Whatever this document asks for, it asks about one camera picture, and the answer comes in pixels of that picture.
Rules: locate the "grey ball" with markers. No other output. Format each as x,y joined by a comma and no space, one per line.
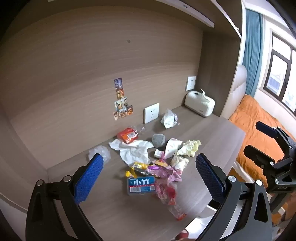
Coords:
158,140

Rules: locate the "crumpled yellow paper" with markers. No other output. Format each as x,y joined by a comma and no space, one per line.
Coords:
188,148

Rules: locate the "orange blanket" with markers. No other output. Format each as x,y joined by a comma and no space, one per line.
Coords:
249,115

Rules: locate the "blue curtain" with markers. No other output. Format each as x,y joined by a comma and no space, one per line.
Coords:
252,46

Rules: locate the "red clear plastic wrapper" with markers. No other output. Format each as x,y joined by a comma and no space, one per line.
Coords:
167,193

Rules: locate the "yellow black wrapper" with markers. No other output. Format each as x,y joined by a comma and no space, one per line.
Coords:
138,168

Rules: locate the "blue tissue packet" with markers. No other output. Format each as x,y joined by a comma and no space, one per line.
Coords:
141,184

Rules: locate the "white padded headboard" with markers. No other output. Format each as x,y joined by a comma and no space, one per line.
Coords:
235,92

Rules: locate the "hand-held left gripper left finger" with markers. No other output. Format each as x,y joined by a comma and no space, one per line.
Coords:
89,178

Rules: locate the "white tissue paper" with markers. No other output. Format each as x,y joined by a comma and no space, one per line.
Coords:
133,150

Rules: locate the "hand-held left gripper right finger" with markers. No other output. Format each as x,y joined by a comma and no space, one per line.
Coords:
209,177

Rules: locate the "clear plastic bag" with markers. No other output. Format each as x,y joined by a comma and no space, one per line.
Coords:
101,153

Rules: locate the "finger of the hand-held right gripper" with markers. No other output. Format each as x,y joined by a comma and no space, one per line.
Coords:
256,155
266,128

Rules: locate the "crumpled white plastic wrapper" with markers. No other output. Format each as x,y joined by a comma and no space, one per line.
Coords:
168,119

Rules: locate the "beige wrapper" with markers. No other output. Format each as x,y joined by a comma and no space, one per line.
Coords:
179,162

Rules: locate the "white wall socket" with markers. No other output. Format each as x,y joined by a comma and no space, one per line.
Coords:
190,83
151,112

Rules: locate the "red snack packet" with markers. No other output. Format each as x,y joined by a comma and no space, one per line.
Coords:
126,135

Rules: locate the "cluster of picture stickers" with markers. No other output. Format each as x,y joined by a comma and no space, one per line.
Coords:
120,102

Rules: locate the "dark red floor object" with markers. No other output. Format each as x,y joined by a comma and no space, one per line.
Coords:
182,235

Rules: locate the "white tissue box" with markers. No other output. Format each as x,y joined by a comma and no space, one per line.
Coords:
199,103

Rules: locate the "white pink packet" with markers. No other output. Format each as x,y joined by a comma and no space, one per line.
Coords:
172,147

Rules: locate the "dark framed window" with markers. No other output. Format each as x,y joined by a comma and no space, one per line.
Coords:
277,69

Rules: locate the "pink plastic wrapper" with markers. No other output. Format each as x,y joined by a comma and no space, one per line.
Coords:
165,171

